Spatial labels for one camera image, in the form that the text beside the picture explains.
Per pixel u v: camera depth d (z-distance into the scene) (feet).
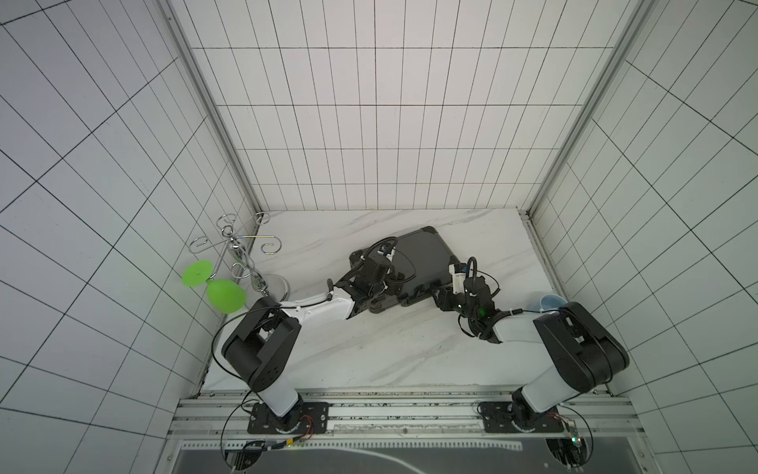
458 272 2.73
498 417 2.38
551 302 2.95
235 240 2.43
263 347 1.47
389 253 2.59
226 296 2.44
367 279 2.25
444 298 2.68
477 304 2.35
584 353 1.49
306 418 2.37
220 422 2.42
